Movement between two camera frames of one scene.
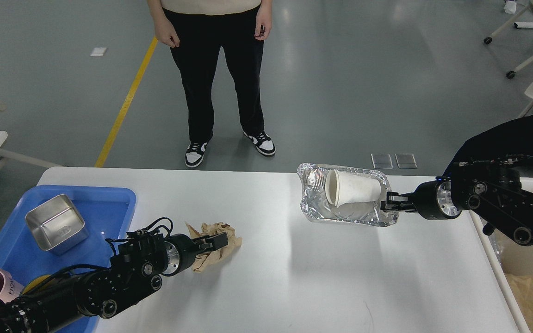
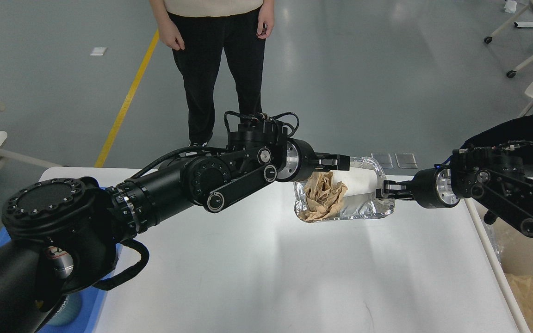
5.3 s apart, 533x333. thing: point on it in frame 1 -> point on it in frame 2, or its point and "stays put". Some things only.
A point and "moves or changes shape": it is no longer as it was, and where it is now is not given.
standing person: [201, 28] stays put
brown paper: [203, 260] -> [323, 195]
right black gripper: [433, 200] -> [432, 189]
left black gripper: [182, 249] -> [300, 161]
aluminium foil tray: [314, 205] moves or changes shape
